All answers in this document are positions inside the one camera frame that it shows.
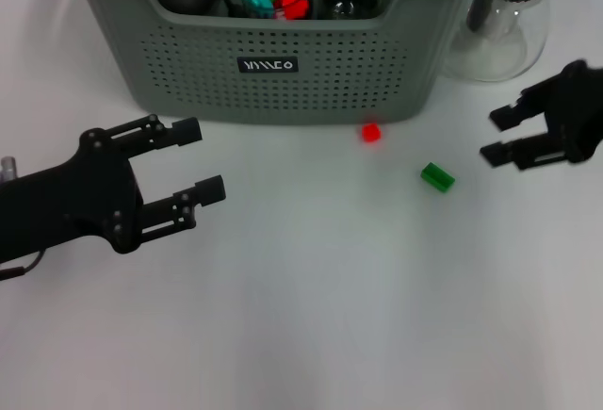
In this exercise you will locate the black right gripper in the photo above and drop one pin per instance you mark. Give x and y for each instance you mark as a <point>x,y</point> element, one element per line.
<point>584,108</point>

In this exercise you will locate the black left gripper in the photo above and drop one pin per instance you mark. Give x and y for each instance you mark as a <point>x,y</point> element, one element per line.
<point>70,198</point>

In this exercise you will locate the white long brick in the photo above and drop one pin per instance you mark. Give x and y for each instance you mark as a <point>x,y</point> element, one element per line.
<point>281,16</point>

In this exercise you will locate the red sloped brick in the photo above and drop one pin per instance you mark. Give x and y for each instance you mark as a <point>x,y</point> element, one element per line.
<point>299,8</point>

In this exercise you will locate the grey-green perforated storage bin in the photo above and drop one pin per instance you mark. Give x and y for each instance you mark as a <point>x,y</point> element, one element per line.
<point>330,75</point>

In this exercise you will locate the glass carafe black lid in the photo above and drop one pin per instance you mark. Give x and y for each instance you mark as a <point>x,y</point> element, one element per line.
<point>504,37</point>

